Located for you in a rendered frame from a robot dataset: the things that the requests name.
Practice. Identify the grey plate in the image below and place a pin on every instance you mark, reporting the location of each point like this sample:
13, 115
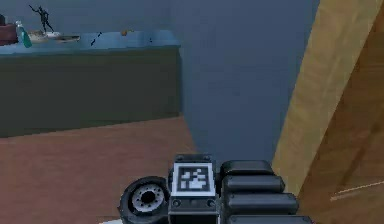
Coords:
68, 38

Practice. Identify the pale bowl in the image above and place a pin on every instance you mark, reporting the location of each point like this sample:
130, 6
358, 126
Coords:
37, 35

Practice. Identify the teal bottle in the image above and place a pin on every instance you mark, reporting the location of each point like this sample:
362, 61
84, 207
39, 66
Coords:
24, 35

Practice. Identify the black figurine statue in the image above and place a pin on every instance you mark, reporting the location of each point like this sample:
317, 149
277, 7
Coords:
44, 18

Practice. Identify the small orange object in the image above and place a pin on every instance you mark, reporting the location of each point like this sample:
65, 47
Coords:
124, 32

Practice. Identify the dark green counter blue top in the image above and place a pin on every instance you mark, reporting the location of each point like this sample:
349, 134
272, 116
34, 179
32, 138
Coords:
90, 90

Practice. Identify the wooden door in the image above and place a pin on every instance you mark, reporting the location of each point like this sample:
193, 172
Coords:
336, 110

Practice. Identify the dark red box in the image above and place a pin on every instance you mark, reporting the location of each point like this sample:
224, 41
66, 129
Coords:
7, 33

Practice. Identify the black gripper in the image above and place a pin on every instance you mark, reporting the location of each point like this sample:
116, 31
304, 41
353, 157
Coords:
145, 200

